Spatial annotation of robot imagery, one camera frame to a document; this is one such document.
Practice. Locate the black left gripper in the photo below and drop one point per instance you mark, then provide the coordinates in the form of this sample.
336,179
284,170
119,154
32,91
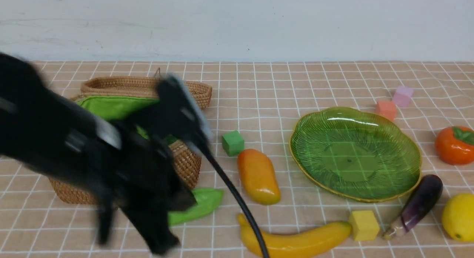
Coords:
139,177

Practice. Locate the green toy pepper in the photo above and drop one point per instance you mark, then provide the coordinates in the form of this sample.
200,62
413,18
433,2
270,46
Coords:
207,201

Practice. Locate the orange yellow toy mango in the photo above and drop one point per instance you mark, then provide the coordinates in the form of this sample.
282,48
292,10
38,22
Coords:
258,178

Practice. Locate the yellow toy banana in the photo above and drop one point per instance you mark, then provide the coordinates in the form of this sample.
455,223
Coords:
307,244

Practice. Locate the purple toy eggplant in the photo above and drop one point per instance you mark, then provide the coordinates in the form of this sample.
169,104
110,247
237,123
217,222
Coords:
419,204

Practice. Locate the orange toy persimmon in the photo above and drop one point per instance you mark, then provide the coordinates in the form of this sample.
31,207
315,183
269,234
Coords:
455,145

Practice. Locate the yellow toy lemon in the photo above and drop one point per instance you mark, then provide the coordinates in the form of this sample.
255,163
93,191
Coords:
458,217

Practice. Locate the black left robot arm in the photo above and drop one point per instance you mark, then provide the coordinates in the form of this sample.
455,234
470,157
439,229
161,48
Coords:
45,131

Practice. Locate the woven wicker basket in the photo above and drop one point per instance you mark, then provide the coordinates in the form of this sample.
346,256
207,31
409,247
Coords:
117,106

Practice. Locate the wicker basket lid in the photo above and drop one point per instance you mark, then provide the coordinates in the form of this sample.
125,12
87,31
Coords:
136,86

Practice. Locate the green foam cube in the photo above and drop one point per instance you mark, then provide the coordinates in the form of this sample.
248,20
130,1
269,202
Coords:
232,143

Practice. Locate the checkered beige tablecloth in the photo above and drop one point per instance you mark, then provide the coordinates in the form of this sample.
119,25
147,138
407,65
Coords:
263,101

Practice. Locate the green glass plate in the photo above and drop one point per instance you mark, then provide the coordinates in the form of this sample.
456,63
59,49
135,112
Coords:
357,155

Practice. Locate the yellow foam cube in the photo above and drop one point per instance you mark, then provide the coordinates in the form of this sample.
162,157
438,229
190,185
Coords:
364,224

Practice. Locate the orange foam cube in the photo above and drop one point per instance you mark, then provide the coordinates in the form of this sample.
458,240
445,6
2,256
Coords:
387,109

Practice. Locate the pink foam cube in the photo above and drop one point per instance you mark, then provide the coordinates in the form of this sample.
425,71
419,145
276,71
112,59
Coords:
402,96

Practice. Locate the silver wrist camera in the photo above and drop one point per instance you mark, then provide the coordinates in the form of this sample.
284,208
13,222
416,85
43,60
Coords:
175,114

